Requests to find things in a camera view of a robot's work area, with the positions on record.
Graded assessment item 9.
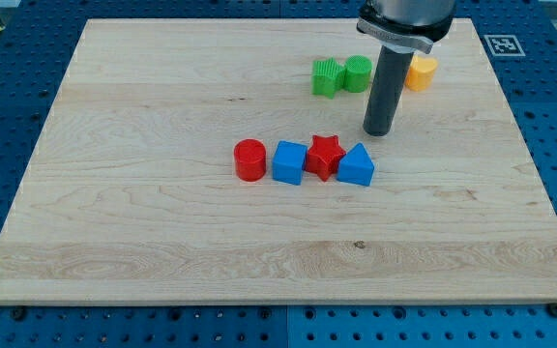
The blue cube block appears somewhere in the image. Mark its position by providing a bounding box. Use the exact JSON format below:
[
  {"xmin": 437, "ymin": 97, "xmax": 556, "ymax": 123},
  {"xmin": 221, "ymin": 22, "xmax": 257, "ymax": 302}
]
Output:
[{"xmin": 272, "ymin": 140, "xmax": 308, "ymax": 186}]

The red cylinder block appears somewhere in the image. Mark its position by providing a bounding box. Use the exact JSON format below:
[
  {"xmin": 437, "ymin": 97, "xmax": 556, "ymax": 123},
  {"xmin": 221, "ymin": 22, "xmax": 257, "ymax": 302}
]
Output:
[{"xmin": 233, "ymin": 138, "xmax": 266, "ymax": 182}]

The red star block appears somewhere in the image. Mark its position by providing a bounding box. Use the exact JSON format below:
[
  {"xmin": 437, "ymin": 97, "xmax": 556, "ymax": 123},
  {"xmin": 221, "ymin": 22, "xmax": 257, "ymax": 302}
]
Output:
[{"xmin": 305, "ymin": 134, "xmax": 346, "ymax": 182}]

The blue triangle block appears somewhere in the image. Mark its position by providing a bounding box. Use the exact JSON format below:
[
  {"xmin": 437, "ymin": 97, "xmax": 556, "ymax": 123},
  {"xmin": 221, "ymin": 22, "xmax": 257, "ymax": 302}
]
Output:
[{"xmin": 337, "ymin": 143, "xmax": 375, "ymax": 187}]

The green star block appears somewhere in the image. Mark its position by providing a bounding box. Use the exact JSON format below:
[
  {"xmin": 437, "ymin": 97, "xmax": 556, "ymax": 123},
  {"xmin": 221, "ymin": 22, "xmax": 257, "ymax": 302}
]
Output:
[{"xmin": 310, "ymin": 58, "xmax": 345, "ymax": 99}]

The green cylinder block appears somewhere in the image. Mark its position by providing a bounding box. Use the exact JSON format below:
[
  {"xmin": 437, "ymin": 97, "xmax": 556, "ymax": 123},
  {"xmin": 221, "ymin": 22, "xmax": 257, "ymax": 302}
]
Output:
[{"xmin": 343, "ymin": 55, "xmax": 372, "ymax": 93}]

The light wooden board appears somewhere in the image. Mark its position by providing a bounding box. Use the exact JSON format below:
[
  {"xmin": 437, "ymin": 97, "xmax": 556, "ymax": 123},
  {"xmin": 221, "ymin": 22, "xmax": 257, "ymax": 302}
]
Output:
[{"xmin": 0, "ymin": 18, "xmax": 557, "ymax": 306}]

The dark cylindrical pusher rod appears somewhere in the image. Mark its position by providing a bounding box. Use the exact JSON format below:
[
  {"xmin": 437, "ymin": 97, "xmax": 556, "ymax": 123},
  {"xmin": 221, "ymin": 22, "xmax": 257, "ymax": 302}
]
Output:
[{"xmin": 363, "ymin": 46, "xmax": 413, "ymax": 136}]

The yellow heart block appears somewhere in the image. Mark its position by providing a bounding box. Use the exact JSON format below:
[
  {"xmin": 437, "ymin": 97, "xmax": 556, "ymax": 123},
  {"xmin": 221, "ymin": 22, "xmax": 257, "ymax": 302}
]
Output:
[{"xmin": 404, "ymin": 55, "xmax": 438, "ymax": 92}]

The white fiducial marker tag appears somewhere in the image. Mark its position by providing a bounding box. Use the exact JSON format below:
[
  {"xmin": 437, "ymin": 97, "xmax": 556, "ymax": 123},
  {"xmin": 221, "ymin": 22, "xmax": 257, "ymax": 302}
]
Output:
[{"xmin": 484, "ymin": 34, "xmax": 525, "ymax": 57}]

